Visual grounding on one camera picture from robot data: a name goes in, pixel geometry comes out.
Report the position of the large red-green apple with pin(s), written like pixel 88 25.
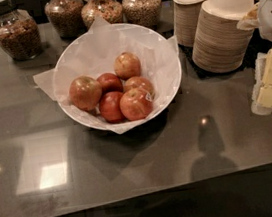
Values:
pixel 85 93

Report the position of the right red-yellow apple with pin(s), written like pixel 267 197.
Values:
pixel 139 82

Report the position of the red-yellow apple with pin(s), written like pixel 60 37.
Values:
pixel 127 65
pixel 139 82

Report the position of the back red-yellow apple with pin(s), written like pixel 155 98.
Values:
pixel 127 65

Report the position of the front apple with sticker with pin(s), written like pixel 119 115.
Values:
pixel 136 104

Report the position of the middle dark red apple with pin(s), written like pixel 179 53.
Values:
pixel 110 82

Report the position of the dark red apple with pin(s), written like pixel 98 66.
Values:
pixel 110 82
pixel 109 107

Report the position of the front dark red apple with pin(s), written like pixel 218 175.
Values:
pixel 109 107

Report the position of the white bowl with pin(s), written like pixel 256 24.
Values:
pixel 169 85

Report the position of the black mat under bowls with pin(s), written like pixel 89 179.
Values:
pixel 255 46

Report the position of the glass cereal jar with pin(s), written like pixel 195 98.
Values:
pixel 65 16
pixel 145 13
pixel 109 10
pixel 19 33

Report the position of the white paper liner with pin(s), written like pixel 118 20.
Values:
pixel 94 52

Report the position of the left glass cereal jar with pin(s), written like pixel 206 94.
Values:
pixel 19 33

